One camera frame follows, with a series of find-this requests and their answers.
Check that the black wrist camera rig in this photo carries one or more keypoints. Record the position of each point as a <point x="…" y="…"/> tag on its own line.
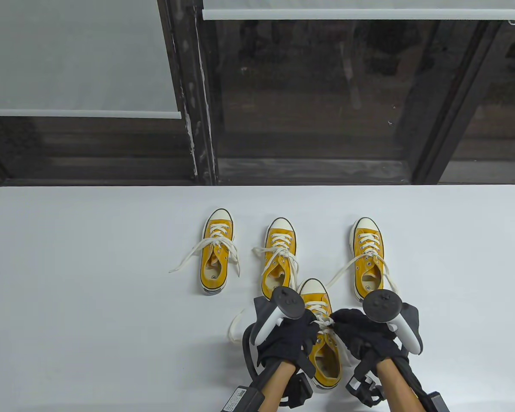
<point x="365" y="390"/>
<point x="300" y="390"/>

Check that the person's left forearm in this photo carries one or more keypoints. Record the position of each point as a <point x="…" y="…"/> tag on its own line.
<point x="277" y="390"/>

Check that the grey roller blind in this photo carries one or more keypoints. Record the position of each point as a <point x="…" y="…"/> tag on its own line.
<point x="68" y="56"/>

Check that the person's left hand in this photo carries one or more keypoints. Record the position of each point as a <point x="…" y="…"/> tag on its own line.
<point x="287" y="343"/>

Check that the dark window frame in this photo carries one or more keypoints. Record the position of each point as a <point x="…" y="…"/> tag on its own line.
<point x="193" y="86"/>

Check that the black wrist battery box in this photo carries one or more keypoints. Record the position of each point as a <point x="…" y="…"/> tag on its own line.
<point x="437" y="403"/>
<point x="240" y="399"/>

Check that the white roller blind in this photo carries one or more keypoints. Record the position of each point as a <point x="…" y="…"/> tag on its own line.
<point x="347" y="13"/>

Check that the person's right hand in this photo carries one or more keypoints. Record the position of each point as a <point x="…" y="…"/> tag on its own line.
<point x="365" y="339"/>

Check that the person's right forearm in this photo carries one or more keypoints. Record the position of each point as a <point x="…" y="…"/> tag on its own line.
<point x="395" y="386"/>

